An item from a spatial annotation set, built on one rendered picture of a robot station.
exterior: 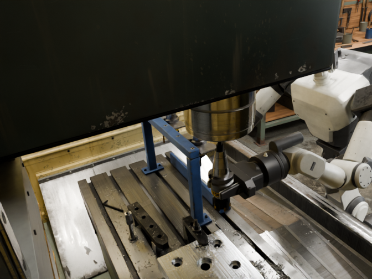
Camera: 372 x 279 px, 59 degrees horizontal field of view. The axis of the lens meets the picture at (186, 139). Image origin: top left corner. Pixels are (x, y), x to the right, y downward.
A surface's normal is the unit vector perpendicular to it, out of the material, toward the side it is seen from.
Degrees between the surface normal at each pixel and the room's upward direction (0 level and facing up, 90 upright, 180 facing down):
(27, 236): 0
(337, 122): 102
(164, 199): 0
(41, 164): 90
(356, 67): 24
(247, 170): 1
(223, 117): 90
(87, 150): 90
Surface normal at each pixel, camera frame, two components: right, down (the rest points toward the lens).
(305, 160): 0.44, 0.21
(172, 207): -0.07, -0.88
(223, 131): 0.05, 0.47
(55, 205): 0.13, -0.64
